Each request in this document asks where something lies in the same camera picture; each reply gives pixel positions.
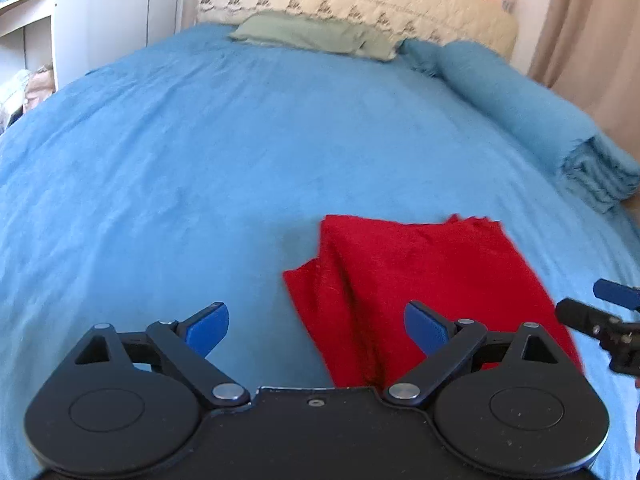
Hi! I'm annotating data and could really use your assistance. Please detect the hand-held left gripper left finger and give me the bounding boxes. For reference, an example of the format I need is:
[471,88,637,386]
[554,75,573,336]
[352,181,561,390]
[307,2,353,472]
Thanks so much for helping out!
[73,301,252,409]

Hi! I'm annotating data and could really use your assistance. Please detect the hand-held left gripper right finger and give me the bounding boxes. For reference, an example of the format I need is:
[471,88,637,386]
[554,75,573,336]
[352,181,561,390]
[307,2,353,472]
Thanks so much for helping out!
[381,300,561,407]

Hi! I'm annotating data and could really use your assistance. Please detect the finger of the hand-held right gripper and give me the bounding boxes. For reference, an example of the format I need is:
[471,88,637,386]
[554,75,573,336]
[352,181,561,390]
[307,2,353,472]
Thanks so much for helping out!
[555,297,622,341]
[593,278,640,312]

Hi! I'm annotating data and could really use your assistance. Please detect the red knit sweater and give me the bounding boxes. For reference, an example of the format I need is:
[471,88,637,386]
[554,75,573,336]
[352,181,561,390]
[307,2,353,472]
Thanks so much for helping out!
[282,213,585,389]

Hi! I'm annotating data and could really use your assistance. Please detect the blue bedspread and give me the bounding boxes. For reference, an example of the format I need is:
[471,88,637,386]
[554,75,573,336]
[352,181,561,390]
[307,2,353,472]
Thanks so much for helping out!
[0,22,640,480]

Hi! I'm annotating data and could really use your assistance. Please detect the folded blue duvet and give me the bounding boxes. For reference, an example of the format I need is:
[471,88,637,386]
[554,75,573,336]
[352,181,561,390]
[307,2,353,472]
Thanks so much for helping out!
[400,39,640,216]

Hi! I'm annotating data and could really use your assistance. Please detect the beige curtain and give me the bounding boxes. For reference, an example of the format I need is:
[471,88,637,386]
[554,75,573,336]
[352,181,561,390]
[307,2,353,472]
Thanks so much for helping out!
[527,0,640,161]

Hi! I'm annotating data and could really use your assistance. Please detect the beige bag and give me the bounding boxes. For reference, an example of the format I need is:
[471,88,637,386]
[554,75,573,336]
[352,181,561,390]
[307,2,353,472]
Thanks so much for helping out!
[24,64,56,113]

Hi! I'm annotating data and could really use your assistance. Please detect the white plastic bag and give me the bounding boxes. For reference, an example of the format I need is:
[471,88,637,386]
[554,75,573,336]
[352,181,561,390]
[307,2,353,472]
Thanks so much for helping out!
[0,69,32,131]

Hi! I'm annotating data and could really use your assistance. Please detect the green pillow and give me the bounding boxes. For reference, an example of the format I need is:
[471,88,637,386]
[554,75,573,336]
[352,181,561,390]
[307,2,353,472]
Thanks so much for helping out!
[227,11,408,62]

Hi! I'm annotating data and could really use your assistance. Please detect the white wardrobe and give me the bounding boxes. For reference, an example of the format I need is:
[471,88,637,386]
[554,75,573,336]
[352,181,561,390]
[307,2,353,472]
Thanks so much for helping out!
[52,0,201,78]

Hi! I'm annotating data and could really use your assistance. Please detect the white shelf unit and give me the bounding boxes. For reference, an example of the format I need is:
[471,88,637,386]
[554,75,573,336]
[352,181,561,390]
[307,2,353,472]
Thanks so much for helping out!
[0,0,91,93]

